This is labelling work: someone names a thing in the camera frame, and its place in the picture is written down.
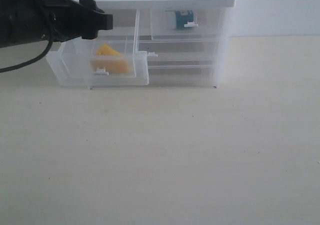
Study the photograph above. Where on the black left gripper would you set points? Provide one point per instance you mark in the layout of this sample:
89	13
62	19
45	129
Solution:
76	19

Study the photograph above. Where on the yellow sponge block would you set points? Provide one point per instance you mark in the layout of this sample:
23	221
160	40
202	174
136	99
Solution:
113	64

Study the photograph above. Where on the white bottle blue label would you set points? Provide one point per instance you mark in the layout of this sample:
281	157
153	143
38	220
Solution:
185	19

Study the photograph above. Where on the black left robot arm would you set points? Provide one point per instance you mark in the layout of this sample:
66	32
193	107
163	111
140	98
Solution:
31	21

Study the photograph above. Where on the clear wide middle drawer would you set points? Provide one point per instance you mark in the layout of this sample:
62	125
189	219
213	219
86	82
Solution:
180	51

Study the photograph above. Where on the clear wide drawer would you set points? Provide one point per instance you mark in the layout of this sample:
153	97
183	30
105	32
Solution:
180	51
179	76

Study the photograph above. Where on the white plastic drawer cabinet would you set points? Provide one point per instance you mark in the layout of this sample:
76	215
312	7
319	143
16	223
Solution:
146	6

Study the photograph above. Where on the clear wide bottom drawer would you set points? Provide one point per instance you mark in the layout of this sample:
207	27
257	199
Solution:
179	76

